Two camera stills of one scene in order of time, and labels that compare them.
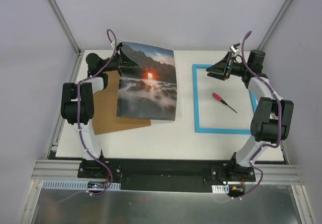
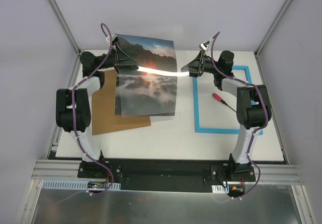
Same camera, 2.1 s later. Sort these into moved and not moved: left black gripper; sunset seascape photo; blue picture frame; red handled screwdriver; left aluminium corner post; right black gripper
Moved: sunset seascape photo; right black gripper
Not moved: left aluminium corner post; blue picture frame; left black gripper; red handled screwdriver
